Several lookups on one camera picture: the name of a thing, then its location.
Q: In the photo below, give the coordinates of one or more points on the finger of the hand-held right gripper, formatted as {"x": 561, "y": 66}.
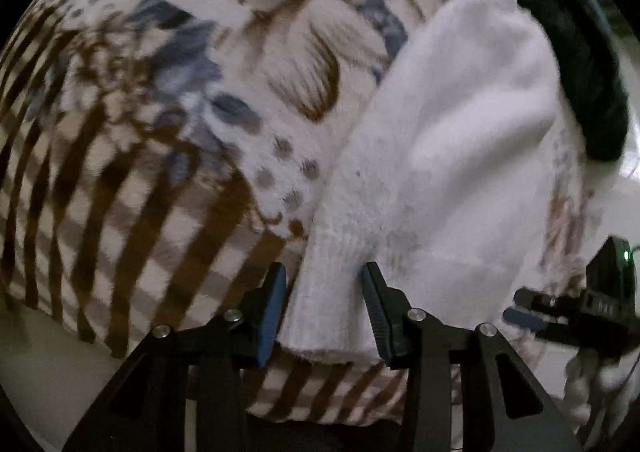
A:
{"x": 525, "y": 319}
{"x": 537, "y": 298}

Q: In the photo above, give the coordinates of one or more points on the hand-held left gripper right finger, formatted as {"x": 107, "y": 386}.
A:
{"x": 376, "y": 312}

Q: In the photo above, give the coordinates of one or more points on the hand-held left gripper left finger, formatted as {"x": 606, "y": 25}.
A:
{"x": 269, "y": 317}

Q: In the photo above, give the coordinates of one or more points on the white knitted small garment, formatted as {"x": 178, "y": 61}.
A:
{"x": 440, "y": 172}

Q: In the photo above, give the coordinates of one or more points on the brown and blue printed blanket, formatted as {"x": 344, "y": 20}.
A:
{"x": 165, "y": 142}

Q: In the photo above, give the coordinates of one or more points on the dark green cloth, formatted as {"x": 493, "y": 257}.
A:
{"x": 565, "y": 42}

